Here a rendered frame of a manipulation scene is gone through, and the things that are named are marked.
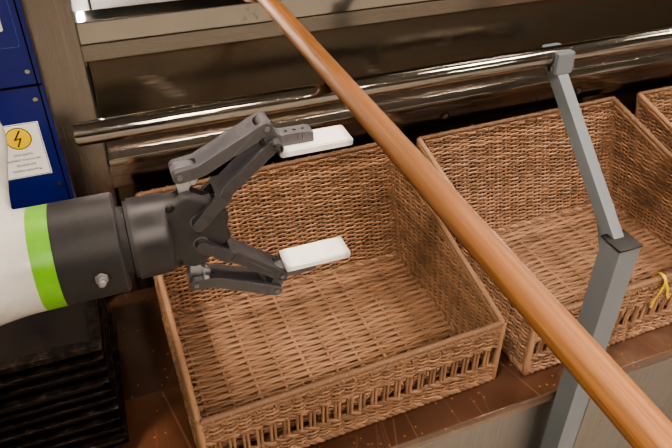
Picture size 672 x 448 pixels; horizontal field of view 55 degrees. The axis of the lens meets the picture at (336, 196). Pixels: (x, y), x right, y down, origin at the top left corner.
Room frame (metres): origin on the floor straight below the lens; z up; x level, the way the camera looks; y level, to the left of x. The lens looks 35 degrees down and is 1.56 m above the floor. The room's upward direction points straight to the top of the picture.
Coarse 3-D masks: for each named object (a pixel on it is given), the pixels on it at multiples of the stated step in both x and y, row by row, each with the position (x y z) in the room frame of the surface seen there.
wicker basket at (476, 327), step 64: (320, 192) 1.15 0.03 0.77; (384, 192) 1.20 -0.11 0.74; (384, 256) 1.15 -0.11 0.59; (448, 256) 0.98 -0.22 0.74; (192, 320) 0.95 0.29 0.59; (256, 320) 0.95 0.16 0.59; (320, 320) 0.95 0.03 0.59; (448, 320) 0.95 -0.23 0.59; (192, 384) 0.67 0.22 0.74; (256, 384) 0.79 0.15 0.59; (320, 384) 0.67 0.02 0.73; (384, 384) 0.72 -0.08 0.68; (448, 384) 0.77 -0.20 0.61
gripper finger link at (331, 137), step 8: (320, 128) 0.54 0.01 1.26; (328, 128) 0.54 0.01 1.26; (336, 128) 0.54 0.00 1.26; (344, 128) 0.55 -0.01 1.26; (320, 136) 0.53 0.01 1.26; (328, 136) 0.53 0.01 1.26; (336, 136) 0.53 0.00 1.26; (344, 136) 0.53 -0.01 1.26; (296, 144) 0.51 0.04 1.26; (304, 144) 0.51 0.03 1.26; (312, 144) 0.51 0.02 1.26; (320, 144) 0.51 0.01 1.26; (328, 144) 0.52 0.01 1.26; (336, 144) 0.52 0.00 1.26; (344, 144) 0.52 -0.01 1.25; (280, 152) 0.50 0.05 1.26; (288, 152) 0.50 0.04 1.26; (296, 152) 0.51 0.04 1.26; (304, 152) 0.51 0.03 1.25
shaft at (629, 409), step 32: (288, 32) 0.96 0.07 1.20; (320, 64) 0.83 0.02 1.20; (352, 96) 0.73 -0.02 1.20; (384, 128) 0.65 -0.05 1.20; (416, 160) 0.58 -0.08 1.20; (448, 192) 0.52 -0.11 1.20; (448, 224) 0.49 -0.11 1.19; (480, 224) 0.47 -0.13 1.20; (480, 256) 0.44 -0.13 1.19; (512, 256) 0.42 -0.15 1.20; (512, 288) 0.39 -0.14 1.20; (544, 288) 0.38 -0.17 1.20; (544, 320) 0.35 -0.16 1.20; (576, 320) 0.35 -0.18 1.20; (576, 352) 0.32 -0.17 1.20; (608, 384) 0.29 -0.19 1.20; (608, 416) 0.28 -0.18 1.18; (640, 416) 0.27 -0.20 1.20
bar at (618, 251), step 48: (576, 48) 0.96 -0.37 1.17; (624, 48) 0.99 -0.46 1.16; (240, 96) 0.79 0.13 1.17; (288, 96) 0.80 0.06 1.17; (336, 96) 0.82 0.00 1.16; (576, 144) 0.87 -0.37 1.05; (624, 240) 0.76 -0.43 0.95; (624, 288) 0.75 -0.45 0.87; (576, 384) 0.74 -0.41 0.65; (576, 432) 0.75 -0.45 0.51
